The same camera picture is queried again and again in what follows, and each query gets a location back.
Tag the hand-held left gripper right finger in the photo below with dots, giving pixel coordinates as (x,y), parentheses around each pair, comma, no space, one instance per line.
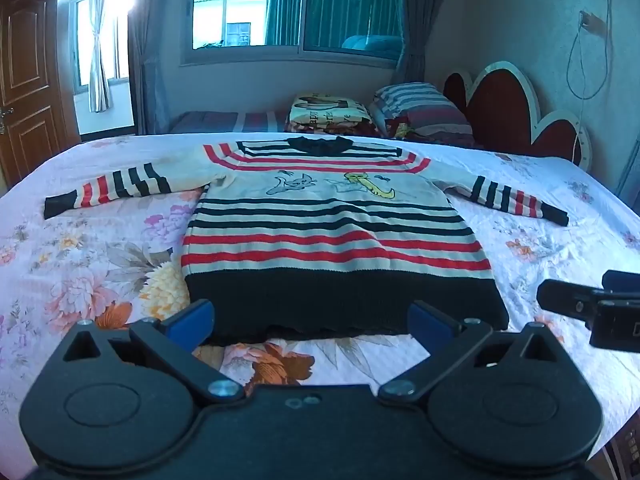
(426,322)

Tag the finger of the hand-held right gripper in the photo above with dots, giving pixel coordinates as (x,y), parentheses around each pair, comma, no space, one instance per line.
(567,299)

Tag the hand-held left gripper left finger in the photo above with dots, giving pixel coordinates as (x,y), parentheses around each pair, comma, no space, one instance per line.
(192,319)

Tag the striped knit sweater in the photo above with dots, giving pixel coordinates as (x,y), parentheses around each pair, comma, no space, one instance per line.
(330,240)

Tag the bed with floral sheet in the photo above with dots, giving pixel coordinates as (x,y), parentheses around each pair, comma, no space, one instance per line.
(85,280)

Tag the striped mattress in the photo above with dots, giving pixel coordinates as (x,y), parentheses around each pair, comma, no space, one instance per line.
(225,122)

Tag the red and white headboard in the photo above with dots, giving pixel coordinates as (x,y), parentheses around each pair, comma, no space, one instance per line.
(505,105)

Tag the striped pillow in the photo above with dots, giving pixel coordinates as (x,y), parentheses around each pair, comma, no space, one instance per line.
(425,105)

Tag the folded printed blanket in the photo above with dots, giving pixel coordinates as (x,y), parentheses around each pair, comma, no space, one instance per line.
(327,112)

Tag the grey curtain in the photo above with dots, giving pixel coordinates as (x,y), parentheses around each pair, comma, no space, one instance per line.
(422,15)
(155,40)

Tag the sheer white curtain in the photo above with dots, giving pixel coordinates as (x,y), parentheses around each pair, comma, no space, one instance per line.
(100,45)

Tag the wooden door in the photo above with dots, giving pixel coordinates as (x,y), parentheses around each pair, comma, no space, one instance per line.
(27,75)

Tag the window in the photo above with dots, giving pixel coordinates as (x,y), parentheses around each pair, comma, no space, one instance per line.
(230,15)

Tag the teal curtain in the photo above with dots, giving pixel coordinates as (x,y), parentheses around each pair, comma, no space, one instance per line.
(350,5)

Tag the wall socket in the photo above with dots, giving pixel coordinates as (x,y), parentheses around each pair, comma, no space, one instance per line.
(591,21)

